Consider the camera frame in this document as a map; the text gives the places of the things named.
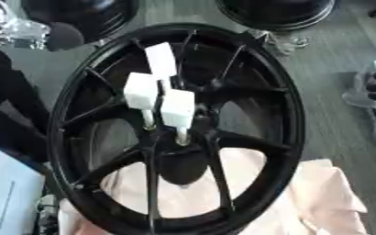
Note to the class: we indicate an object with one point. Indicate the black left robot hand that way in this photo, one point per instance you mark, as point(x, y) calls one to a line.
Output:
point(64, 36)

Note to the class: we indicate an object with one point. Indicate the white flat panel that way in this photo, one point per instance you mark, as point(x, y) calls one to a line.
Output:
point(9, 189)

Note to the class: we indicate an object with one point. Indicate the black spoked wheel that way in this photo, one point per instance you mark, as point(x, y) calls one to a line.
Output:
point(261, 101)

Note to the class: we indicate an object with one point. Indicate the crumpled clear plastic wrap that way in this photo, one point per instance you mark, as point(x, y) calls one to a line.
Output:
point(282, 42)

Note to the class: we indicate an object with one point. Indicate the black round wheel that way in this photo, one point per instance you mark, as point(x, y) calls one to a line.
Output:
point(97, 16)
point(274, 12)

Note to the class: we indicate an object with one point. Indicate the white pin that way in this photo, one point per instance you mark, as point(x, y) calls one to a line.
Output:
point(178, 108)
point(161, 59)
point(141, 91)

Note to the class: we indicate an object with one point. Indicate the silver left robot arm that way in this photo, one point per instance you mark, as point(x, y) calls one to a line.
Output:
point(20, 30)

